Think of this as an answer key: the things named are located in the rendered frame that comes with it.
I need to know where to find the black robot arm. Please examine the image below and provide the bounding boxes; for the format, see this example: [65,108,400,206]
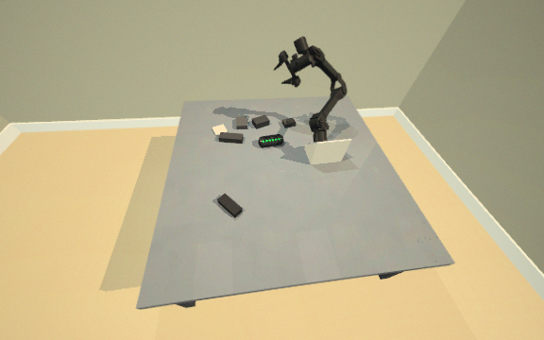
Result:
[290,36,347,143]

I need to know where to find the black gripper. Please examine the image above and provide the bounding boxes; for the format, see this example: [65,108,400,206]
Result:
[273,50,303,88]

